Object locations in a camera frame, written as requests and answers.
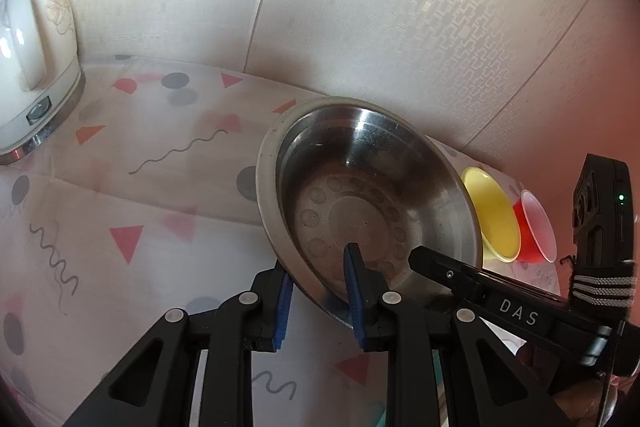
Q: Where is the white ceramic electric kettle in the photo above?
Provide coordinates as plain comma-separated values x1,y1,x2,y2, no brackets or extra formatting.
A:
0,0,86,166

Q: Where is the person's right hand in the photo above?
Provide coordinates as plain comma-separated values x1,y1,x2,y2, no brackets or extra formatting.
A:
517,342,613,427

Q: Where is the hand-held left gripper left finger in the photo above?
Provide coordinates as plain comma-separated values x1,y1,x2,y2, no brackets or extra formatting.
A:
62,258,296,427

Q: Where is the red plastic cup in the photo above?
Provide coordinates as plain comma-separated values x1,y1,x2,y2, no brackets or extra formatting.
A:
512,189,557,264

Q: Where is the stainless steel bowl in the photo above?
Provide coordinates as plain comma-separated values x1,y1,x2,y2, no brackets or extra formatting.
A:
256,97,485,330

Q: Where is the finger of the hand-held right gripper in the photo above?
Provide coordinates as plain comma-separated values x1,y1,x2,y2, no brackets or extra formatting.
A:
408,246,494,308

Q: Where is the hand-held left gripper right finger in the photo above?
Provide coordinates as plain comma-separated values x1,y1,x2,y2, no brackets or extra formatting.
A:
343,243,571,427

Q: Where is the yellow plastic bowl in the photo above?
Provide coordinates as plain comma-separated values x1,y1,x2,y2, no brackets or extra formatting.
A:
460,167,522,264

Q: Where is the person's right forearm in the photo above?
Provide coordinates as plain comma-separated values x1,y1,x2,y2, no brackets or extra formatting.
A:
569,259,640,310

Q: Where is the patterned white tablecloth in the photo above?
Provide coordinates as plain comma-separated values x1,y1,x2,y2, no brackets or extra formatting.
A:
0,54,576,427

